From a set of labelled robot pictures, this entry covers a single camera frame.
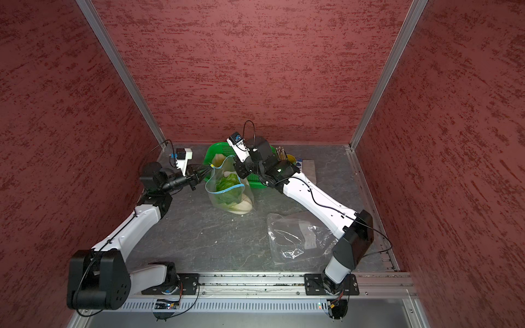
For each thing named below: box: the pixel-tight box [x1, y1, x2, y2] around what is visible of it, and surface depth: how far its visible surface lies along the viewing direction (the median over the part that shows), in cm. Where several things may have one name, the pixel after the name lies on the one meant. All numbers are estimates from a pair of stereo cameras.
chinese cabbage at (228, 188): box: [214, 173, 243, 205], surface depth 70 cm
